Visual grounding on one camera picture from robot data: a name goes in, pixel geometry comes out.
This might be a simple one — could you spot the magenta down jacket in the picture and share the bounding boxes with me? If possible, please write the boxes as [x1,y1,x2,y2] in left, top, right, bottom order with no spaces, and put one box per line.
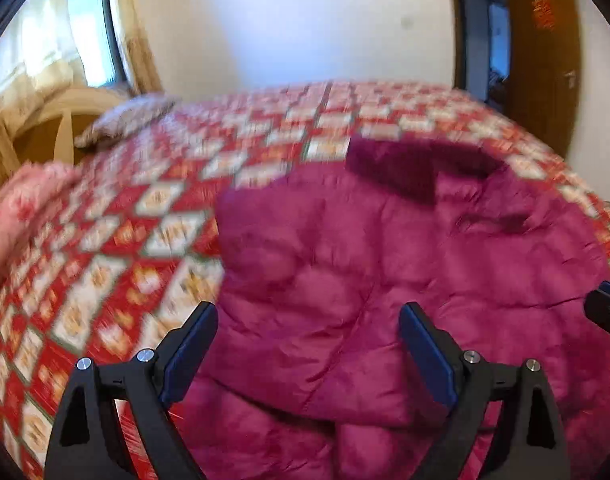
[185,136,610,480]

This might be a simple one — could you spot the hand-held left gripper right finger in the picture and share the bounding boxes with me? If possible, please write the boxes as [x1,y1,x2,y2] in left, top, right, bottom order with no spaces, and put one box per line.
[399,301,570,480]

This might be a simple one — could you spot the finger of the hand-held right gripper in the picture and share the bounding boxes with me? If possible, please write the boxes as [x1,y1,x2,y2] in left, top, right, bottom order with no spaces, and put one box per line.
[585,281,610,348]

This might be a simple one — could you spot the striped pillow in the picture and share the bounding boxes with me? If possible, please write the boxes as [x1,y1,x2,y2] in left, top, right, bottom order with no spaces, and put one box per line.
[75,92,180,150]

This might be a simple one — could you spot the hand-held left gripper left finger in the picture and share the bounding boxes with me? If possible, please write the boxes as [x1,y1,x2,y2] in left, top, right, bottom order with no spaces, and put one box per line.
[44,301,220,480]

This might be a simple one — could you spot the red printed patchwork bedspread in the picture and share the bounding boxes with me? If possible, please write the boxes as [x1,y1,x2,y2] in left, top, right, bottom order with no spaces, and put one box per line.
[0,80,610,480]

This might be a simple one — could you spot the pink floral quilt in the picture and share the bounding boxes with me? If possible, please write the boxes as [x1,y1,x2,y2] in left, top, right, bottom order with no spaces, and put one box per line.
[0,162,83,293]

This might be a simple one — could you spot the red door decoration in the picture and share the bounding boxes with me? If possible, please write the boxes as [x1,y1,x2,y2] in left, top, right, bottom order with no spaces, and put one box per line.
[531,0,556,31]

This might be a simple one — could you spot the window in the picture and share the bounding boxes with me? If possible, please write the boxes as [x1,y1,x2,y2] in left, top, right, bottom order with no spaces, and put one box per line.
[65,0,123,88]

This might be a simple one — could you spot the brown wooden door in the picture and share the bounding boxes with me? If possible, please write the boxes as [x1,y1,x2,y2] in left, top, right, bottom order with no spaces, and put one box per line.
[505,0,583,158]

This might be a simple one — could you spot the dark door frame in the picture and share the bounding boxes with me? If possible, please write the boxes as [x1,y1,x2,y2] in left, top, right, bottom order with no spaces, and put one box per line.
[447,0,510,106]

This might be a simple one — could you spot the cream wooden headboard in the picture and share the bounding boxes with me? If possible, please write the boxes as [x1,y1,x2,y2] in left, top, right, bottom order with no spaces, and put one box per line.
[0,85,136,211]

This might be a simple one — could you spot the sheer white curtain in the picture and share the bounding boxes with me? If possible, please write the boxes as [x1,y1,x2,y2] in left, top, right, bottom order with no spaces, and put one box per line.
[0,0,90,111]

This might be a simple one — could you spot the beige patterned curtain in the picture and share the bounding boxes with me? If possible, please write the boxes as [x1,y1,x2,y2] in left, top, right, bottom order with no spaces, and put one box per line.
[107,0,163,96]

